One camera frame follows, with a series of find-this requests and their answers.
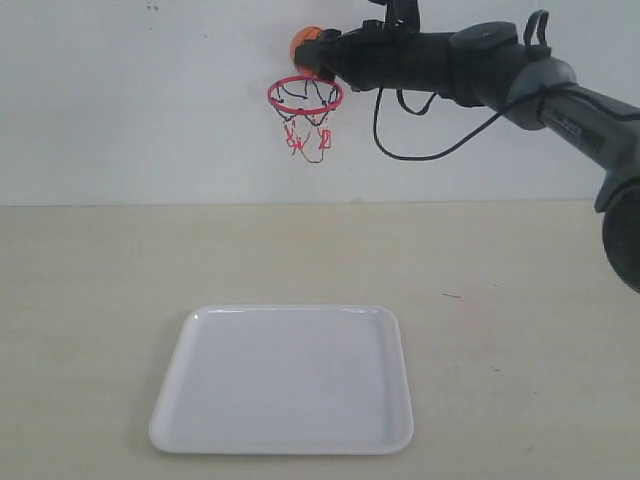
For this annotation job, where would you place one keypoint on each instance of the red mini basketball hoop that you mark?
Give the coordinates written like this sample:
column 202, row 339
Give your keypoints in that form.
column 305, row 105

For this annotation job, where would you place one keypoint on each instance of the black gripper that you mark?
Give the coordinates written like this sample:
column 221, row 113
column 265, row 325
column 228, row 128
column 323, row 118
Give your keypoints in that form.
column 379, row 57

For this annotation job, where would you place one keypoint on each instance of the white rectangular plastic tray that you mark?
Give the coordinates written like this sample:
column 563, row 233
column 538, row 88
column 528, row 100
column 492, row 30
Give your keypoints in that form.
column 285, row 380

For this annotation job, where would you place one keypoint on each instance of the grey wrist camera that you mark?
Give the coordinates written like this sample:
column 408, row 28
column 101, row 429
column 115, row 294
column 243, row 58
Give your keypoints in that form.
column 402, row 14

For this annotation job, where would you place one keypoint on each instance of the small orange basketball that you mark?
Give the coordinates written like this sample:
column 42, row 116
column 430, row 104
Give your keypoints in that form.
column 311, row 32

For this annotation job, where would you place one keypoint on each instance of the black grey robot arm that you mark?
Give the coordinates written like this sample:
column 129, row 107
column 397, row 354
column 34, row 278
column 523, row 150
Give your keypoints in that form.
column 491, row 65

